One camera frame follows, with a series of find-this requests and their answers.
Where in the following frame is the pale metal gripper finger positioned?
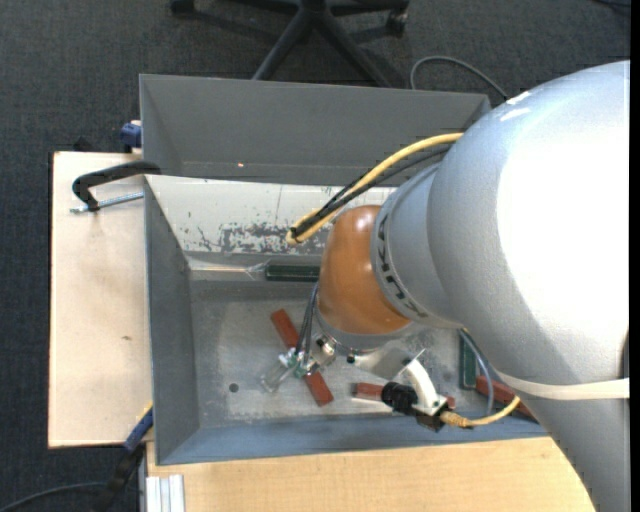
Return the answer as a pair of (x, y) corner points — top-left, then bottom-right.
(259, 352), (295, 387)
(264, 368), (299, 395)

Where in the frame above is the red-brown flat block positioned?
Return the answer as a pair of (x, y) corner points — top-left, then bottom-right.
(474, 374), (534, 419)
(349, 381), (458, 410)
(270, 308), (335, 408)

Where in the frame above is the grey metal bin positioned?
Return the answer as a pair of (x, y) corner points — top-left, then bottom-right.
(138, 73), (551, 466)

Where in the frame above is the pale wood flat board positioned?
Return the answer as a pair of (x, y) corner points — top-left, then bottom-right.
(47, 151), (154, 449)

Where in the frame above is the black cylinder on white bracket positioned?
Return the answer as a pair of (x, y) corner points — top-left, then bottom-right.
(350, 347), (473, 434)

